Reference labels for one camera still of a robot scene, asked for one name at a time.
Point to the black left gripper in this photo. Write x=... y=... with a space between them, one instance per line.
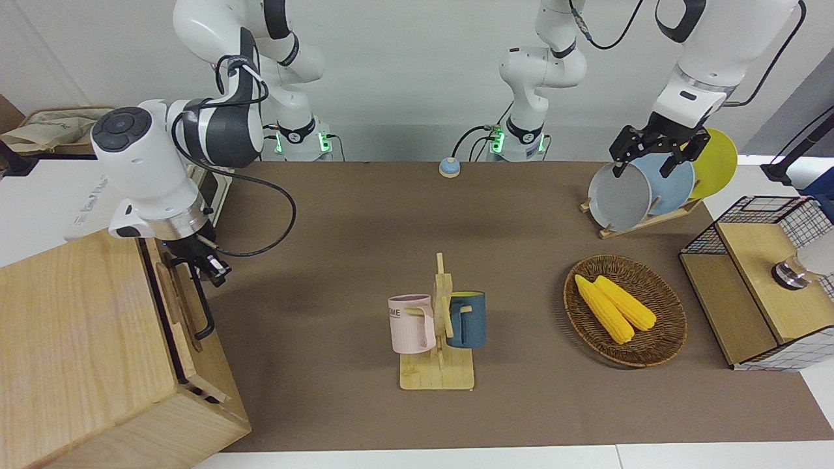
x=658 y=133

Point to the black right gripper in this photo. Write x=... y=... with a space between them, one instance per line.
x=189 y=249

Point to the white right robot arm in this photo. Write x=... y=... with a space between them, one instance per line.
x=150 y=169

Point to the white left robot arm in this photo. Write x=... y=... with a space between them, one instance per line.
x=541 y=71

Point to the light blue plate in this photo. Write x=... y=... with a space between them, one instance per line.
x=671 y=185

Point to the grey plate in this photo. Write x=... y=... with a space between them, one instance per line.
x=619 y=198

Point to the wooden plate rack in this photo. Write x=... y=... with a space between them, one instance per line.
x=642 y=227

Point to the yellow plate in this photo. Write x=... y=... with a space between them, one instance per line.
x=717 y=166

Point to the yellow corn cob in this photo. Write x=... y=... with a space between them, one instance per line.
x=603 y=312
x=629 y=306

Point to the brown table mat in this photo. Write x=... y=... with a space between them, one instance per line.
x=365 y=228

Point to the light wooden cabinet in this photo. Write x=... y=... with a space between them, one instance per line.
x=78 y=345

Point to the round wicker basket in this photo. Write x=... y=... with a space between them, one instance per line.
x=661 y=332

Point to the pink mug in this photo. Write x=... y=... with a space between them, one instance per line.
x=407 y=326

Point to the small blue bell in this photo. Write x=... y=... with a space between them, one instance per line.
x=449 y=168

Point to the beige bag in box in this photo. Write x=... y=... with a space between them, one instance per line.
x=52 y=127

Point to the dark blue mug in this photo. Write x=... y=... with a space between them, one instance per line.
x=472 y=322

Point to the wooden mug tree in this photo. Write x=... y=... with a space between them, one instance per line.
x=436 y=374

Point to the black camera stand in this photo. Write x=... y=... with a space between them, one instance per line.
x=791 y=153

